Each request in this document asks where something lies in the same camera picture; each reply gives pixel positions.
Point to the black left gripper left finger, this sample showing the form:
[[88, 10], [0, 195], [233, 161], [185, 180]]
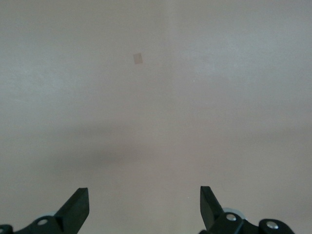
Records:
[[73, 209]]

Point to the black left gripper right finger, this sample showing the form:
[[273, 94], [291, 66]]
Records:
[[212, 214]]

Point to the small brown tape patch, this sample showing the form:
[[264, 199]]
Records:
[[138, 58]]

